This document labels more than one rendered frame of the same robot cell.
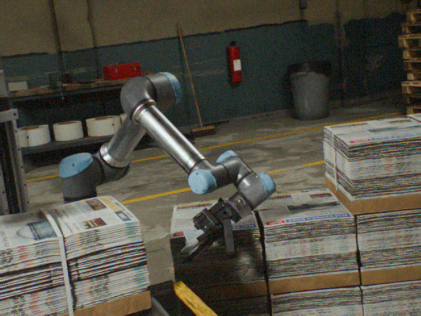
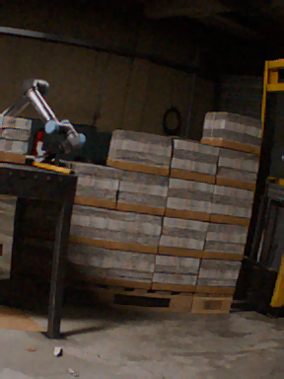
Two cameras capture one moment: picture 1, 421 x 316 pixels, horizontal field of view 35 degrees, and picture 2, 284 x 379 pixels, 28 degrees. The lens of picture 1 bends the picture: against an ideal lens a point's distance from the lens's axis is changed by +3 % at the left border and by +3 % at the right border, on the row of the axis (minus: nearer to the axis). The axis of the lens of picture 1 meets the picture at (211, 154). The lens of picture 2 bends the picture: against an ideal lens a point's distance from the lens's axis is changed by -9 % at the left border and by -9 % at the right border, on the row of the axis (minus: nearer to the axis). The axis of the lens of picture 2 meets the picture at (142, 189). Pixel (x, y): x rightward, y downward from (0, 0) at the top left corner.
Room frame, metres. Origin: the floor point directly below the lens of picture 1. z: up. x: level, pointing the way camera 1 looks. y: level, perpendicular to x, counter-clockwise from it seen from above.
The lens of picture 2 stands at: (-1.50, 0.36, 0.93)
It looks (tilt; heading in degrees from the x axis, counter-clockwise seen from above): 3 degrees down; 345
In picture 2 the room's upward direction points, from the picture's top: 9 degrees clockwise
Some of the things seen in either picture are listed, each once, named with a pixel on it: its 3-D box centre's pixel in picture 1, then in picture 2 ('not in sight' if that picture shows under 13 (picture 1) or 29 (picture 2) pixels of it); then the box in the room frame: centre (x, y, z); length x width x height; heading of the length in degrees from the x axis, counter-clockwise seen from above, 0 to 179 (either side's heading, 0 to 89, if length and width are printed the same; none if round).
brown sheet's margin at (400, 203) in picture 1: (379, 187); (136, 166); (2.17, -0.55, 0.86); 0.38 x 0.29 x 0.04; 1
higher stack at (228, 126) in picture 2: not in sight; (220, 213); (2.18, -1.15, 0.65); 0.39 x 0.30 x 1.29; 1
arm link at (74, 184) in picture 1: (78, 174); not in sight; (2.33, 0.48, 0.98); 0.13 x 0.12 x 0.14; 138
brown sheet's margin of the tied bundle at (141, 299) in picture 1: (104, 288); (3, 155); (1.62, 0.31, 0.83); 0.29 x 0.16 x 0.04; 21
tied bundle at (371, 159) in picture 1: (378, 162); (138, 152); (2.17, -0.55, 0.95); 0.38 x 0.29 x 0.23; 1
